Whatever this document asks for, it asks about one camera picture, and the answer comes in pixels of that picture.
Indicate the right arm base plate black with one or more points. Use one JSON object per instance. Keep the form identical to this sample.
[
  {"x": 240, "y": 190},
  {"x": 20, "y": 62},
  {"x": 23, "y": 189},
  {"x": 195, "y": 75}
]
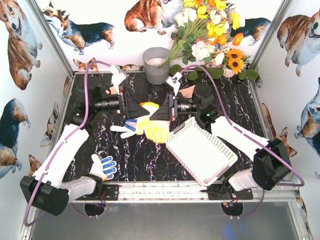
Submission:
[{"x": 226, "y": 192}]

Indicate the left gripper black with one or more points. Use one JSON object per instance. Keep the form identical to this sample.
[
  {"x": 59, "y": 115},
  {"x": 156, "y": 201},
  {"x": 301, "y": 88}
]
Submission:
[{"x": 122, "y": 104}]

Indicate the grey metal bucket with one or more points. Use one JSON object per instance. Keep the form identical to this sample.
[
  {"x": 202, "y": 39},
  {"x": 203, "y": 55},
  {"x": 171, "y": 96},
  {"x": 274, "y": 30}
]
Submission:
[{"x": 156, "y": 65}]

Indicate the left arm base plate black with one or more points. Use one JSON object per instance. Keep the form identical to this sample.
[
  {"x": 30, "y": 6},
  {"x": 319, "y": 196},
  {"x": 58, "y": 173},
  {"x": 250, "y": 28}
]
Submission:
[{"x": 108, "y": 192}]

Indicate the cream glove back left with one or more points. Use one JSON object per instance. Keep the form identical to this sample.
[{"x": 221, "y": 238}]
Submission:
[{"x": 112, "y": 91}]

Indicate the yellow dotted white glove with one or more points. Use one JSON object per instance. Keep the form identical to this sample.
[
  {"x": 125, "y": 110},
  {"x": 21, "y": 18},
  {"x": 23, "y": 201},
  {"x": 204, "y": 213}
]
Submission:
[{"x": 156, "y": 131}]

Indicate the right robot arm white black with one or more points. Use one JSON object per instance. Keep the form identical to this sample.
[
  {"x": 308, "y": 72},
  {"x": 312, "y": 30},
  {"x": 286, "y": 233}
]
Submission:
[{"x": 270, "y": 159}]

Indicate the blue dotted glove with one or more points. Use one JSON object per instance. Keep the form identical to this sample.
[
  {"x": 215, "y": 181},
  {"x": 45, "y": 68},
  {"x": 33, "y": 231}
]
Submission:
[
  {"x": 105, "y": 168},
  {"x": 127, "y": 130}
]

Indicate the blue dotted glove centre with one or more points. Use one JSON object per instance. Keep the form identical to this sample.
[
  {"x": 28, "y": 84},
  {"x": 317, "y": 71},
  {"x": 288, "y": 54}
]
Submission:
[{"x": 127, "y": 130}]

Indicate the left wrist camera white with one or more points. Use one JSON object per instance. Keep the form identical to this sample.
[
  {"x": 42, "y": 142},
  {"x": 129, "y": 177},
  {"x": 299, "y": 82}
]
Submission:
[{"x": 118, "y": 76}]

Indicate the artificial flower bouquet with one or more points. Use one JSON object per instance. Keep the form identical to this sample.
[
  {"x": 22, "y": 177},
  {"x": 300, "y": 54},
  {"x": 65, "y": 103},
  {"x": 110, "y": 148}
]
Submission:
[{"x": 203, "y": 32}]

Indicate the white perforated storage basket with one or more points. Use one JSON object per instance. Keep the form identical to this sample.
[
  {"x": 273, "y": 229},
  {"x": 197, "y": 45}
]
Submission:
[{"x": 202, "y": 154}]

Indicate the blue dotted glove front left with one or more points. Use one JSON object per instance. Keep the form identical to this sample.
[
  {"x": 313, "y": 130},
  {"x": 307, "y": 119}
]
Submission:
[{"x": 105, "y": 168}]

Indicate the cream glove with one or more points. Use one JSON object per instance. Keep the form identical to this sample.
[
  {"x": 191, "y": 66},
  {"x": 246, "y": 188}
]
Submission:
[
  {"x": 186, "y": 92},
  {"x": 112, "y": 91}
]

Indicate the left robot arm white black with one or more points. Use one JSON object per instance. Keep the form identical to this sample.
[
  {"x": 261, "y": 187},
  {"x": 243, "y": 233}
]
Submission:
[{"x": 45, "y": 189}]

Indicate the sunflower pot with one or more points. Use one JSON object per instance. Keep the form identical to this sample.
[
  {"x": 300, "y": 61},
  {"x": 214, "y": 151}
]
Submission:
[{"x": 234, "y": 62}]

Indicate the cream glove back right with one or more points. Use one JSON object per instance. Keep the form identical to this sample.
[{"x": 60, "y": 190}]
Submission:
[{"x": 186, "y": 92}]

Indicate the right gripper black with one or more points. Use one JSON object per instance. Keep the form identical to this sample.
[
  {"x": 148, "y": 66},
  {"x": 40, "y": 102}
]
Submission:
[{"x": 171, "y": 107}]

